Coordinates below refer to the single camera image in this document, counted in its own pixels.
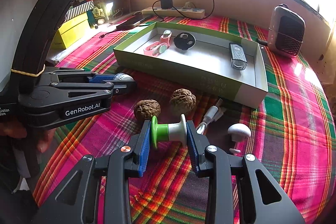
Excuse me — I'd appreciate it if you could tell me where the brown walnut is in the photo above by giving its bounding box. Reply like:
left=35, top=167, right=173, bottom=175
left=169, top=88, right=197, bottom=109
left=134, top=99, right=160, bottom=119

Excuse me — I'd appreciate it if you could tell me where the small white mushroom massager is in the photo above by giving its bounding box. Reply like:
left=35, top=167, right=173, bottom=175
left=227, top=123, right=252, bottom=153

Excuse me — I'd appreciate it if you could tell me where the black rectangular device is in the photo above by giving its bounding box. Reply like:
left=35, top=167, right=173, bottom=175
left=228, top=42, right=248, bottom=70

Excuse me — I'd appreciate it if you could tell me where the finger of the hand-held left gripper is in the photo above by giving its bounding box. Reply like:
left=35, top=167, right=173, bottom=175
left=30, top=81, right=137, bottom=99
left=42, top=67, right=117, bottom=84

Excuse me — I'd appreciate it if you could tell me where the yellow box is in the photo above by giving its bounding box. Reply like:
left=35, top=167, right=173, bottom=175
left=51, top=12, right=90, bottom=50

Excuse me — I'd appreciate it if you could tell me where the plaid cloth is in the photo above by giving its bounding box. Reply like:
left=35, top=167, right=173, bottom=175
left=33, top=14, right=335, bottom=224

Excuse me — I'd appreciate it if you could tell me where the striped box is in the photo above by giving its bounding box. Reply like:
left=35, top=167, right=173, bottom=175
left=64, top=1, right=94, bottom=22

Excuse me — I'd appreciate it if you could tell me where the pink clip gadget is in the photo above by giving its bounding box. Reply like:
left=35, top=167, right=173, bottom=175
left=143, top=40, right=168, bottom=57

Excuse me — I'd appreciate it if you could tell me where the white round container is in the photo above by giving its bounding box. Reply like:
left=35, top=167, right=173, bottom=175
left=115, top=72, right=134, bottom=83

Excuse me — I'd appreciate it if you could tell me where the white power strip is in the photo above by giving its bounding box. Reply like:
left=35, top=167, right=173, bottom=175
left=142, top=5, right=205, bottom=20

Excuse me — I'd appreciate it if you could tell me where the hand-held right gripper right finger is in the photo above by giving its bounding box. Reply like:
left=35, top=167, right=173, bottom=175
left=186, top=120, right=305, bottom=224

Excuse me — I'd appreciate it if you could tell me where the black round device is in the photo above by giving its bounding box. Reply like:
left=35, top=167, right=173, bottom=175
left=173, top=32, right=196, bottom=51

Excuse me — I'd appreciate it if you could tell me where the black smartphone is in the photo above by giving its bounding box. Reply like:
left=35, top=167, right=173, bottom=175
left=116, top=14, right=150, bottom=30

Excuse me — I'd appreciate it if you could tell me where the person's left hand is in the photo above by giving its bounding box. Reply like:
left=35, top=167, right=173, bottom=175
left=0, top=121, right=57, bottom=153

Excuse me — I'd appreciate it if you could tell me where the green and white mushroom massager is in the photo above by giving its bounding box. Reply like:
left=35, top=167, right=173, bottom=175
left=151, top=114, right=188, bottom=149

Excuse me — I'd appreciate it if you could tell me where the green and white cardboard box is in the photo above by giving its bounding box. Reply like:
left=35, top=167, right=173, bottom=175
left=113, top=21, right=269, bottom=109

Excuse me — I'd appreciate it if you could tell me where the grey portable heater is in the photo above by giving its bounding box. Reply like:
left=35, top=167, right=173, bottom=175
left=268, top=4, right=306, bottom=58

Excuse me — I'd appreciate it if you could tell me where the thin power bank cable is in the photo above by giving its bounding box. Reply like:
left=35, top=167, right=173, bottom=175
left=100, top=27, right=118, bottom=39

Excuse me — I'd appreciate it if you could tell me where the small green box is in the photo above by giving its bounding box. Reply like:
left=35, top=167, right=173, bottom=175
left=92, top=7, right=105, bottom=25

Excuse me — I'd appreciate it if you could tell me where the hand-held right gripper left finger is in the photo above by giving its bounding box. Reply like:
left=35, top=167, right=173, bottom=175
left=33, top=120, right=152, bottom=224

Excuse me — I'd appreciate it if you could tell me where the white usb cable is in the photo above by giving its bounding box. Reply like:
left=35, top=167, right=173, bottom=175
left=196, top=98, right=227, bottom=135

